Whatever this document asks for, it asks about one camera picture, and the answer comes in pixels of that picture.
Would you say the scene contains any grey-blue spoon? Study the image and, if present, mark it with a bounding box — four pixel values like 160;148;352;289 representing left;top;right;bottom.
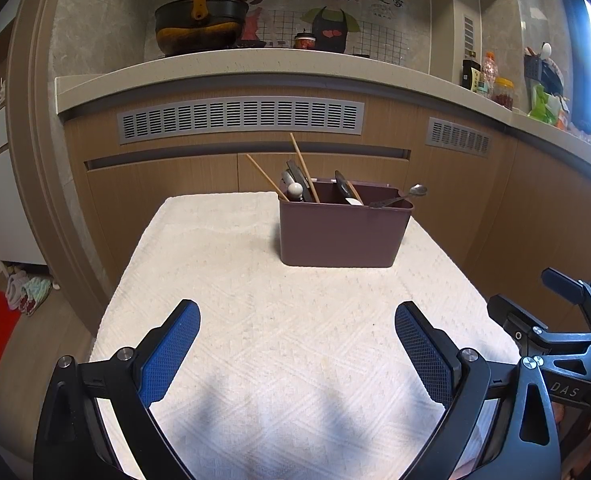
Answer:
334;170;359;200

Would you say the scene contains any white kitchen counter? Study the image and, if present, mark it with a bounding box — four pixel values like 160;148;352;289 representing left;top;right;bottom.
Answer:
56;47;591;183

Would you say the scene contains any green bag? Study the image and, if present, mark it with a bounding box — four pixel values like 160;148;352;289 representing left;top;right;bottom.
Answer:
529;84;561;123

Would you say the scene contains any white textured towel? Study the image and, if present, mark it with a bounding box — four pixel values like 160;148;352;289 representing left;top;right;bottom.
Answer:
88;191;521;480

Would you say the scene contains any black countertop rack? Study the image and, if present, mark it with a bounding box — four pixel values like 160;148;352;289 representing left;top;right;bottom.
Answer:
523;42;566;96

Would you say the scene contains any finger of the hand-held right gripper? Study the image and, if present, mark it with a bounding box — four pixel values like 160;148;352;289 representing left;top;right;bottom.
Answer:
486;294;591;357
540;267;591;320

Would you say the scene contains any white shelf cupboard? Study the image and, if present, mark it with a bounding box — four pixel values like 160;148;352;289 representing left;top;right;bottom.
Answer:
0;75;51;281

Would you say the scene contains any large grey vent grille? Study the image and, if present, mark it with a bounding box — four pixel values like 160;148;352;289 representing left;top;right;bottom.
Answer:
116;95;365;145

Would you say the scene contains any wooden chopstick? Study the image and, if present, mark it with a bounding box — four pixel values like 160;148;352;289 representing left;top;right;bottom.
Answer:
246;154;290;202
290;132;321;204

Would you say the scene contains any cartoon wall poster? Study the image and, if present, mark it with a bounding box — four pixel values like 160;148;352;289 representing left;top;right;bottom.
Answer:
140;0;431;68

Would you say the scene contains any pile of slippers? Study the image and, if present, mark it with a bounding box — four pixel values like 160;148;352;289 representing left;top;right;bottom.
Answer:
4;269;54;316

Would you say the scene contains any black wok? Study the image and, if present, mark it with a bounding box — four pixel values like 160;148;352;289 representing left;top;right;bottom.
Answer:
154;0;250;57

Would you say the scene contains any brown kitchen cabinet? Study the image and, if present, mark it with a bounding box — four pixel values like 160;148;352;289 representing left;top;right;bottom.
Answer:
63;85;591;341

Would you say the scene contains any brown plastic utensil holder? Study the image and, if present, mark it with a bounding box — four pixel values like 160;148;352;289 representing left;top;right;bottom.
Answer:
278;176;415;267

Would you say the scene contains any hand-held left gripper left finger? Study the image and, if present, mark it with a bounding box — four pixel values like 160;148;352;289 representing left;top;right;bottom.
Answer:
33;299;201;480

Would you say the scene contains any small grey vent grille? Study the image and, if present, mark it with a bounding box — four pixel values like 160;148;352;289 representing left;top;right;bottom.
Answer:
427;116;491;158

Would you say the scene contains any yellow lidded jar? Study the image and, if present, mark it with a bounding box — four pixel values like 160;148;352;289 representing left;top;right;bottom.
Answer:
493;77;516;110

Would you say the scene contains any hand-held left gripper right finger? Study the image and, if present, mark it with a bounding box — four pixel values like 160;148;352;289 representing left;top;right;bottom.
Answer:
394;301;562;480

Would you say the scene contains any orange capped bottle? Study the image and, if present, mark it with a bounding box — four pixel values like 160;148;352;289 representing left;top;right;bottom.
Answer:
480;51;499;98

